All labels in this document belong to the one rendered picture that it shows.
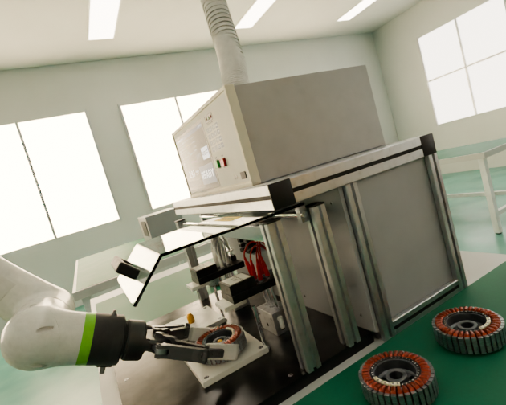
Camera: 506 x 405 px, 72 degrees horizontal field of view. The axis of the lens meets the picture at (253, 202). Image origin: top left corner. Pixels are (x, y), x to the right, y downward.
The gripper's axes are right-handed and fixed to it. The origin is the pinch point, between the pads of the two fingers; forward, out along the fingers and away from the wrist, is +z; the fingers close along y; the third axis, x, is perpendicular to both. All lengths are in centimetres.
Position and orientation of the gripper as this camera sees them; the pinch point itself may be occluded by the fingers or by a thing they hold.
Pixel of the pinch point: (218, 342)
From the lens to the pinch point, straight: 82.4
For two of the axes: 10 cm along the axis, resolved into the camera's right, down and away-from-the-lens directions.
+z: 8.8, 2.0, 4.3
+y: 4.4, -0.4, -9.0
